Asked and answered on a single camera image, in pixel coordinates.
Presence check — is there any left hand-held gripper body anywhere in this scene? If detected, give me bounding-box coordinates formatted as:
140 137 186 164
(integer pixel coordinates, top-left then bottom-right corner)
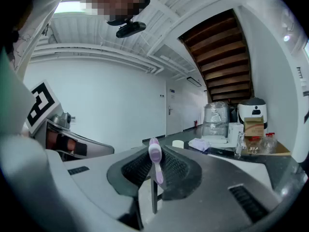
25 79 115 162

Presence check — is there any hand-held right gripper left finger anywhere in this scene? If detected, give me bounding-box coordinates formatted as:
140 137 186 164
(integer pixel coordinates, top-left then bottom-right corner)
0 135 155 232

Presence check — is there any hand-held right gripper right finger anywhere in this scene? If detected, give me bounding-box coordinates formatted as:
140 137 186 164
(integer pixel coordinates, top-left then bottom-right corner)
144 144 282 232

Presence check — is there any purple toothbrush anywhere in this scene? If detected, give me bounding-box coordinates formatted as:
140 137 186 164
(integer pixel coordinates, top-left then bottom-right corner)
148 137 165 186

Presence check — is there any person's left hand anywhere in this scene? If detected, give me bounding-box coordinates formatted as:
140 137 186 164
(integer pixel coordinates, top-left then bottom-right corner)
46 130 77 152

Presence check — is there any white wipes pack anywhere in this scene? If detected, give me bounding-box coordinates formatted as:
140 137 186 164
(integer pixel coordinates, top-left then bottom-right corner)
188 138 211 152

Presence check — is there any glass jar with red lid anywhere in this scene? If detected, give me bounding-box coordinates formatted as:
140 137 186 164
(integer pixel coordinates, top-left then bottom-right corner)
261 132 279 154
248 136 263 154

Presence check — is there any white box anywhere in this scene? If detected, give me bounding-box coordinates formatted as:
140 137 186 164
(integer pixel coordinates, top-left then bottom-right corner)
227 122 245 145

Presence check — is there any plastic-wrapped grey appliance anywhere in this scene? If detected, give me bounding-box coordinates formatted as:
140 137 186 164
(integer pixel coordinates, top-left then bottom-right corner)
201 101 230 139

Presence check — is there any person's white shirt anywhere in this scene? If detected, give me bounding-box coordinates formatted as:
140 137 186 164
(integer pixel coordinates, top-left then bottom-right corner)
0 0 87 140

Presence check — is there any brown cardboard box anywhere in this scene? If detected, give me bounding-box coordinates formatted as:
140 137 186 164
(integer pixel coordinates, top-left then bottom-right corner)
243 116 265 137

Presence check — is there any flat cardboard sheet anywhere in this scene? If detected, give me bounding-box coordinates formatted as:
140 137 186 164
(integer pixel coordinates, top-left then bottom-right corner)
275 141 292 157

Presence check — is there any white door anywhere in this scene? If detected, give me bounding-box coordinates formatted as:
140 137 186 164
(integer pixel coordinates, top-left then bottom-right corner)
166 80 184 137

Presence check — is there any white and black appliance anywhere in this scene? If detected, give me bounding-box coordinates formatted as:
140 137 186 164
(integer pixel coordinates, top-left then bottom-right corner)
237 97 268 131

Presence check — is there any black ceiling lamp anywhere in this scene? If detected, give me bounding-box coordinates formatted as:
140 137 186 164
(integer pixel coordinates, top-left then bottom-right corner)
186 76 202 87

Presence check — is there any wooden staircase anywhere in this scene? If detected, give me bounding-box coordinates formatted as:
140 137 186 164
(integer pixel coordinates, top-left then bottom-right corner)
178 8 254 104

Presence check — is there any black head-mounted camera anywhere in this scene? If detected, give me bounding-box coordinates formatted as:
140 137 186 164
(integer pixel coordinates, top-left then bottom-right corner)
106 0 151 39

